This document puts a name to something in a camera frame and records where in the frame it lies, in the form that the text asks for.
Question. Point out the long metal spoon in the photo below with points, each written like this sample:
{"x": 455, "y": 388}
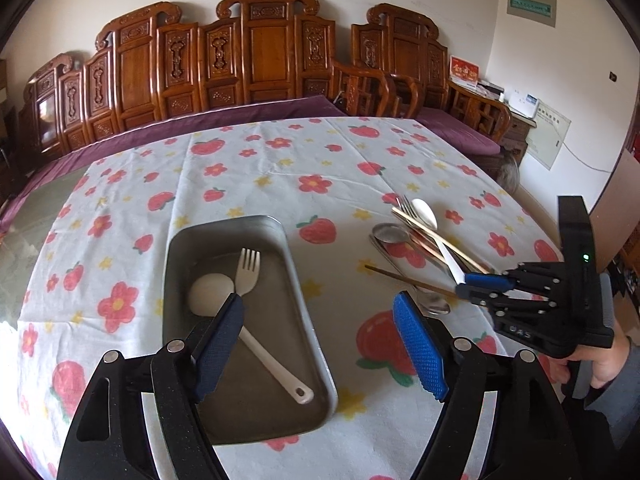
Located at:
{"x": 432, "y": 305}

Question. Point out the golden chopstick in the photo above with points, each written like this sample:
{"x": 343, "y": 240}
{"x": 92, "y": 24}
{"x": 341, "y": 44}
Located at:
{"x": 450, "y": 247}
{"x": 425, "y": 240}

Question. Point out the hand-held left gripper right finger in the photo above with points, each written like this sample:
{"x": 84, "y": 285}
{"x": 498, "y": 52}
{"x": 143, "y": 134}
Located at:
{"x": 417, "y": 345}

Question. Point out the person's right forearm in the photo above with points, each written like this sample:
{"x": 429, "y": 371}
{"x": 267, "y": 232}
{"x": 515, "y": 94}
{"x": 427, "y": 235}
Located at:
{"x": 620, "y": 430}

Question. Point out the person's right hand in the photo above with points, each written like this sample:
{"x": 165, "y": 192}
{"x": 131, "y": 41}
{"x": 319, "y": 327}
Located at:
{"x": 609, "y": 357}

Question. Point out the grey wall panel box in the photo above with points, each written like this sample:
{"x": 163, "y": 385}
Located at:
{"x": 531, "y": 6}

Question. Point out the grey furry object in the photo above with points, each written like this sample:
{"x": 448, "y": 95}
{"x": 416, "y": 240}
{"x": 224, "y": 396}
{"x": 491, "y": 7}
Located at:
{"x": 510, "y": 172}

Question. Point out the long purple sofa cushion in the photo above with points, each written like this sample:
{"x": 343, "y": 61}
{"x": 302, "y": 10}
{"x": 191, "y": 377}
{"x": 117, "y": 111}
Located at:
{"x": 210, "y": 120}

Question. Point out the purple armchair cushion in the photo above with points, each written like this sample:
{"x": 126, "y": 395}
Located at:
{"x": 460, "y": 132}

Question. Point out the red desk calendar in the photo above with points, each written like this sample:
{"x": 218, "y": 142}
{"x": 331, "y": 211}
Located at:
{"x": 464, "y": 71}

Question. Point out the white leaning board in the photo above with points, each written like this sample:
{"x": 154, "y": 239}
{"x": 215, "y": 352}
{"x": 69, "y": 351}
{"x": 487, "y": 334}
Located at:
{"x": 549, "y": 132}

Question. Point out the white oval spoon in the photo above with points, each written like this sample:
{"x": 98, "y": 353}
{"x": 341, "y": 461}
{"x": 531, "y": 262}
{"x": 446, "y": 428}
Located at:
{"x": 426, "y": 214}

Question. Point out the dark wooden chair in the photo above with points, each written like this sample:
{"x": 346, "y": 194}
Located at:
{"x": 9, "y": 130}

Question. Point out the stack of papers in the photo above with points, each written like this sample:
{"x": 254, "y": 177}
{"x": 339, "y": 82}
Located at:
{"x": 490, "y": 89}

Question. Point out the floral strawberry tablecloth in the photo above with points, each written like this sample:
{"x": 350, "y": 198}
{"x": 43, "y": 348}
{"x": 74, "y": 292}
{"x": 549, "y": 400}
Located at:
{"x": 250, "y": 170}

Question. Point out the metal fork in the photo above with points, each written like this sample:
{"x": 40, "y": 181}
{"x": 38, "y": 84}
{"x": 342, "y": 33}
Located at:
{"x": 406, "y": 206}

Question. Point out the white desk telephone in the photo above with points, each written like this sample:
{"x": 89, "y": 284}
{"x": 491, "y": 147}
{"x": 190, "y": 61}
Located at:
{"x": 524, "y": 102}

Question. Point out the rectangular metal tray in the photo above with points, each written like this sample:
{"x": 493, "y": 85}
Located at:
{"x": 260, "y": 350}

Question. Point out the wooden chopsticks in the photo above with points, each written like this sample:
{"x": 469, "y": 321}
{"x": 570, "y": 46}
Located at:
{"x": 248, "y": 272}

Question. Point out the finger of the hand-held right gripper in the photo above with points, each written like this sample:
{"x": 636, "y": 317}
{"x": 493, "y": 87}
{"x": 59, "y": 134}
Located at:
{"x": 520, "y": 275}
{"x": 505, "y": 302}

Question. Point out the long carved wooden sofa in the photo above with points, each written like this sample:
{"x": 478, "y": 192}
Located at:
{"x": 265, "y": 55}

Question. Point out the brown wooden chopstick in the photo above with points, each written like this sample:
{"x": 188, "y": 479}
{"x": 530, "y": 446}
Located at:
{"x": 400, "y": 276}

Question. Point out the wooden side table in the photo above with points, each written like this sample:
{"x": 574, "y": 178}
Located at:
{"x": 520, "y": 132}

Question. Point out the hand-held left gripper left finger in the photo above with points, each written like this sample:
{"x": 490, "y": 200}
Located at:
{"x": 220, "y": 340}

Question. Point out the round metal spoon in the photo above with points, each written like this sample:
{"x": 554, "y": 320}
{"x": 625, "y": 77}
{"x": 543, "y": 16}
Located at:
{"x": 392, "y": 234}

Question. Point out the carved wooden armchair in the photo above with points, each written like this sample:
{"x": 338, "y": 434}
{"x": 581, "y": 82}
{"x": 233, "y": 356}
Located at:
{"x": 405, "y": 45}

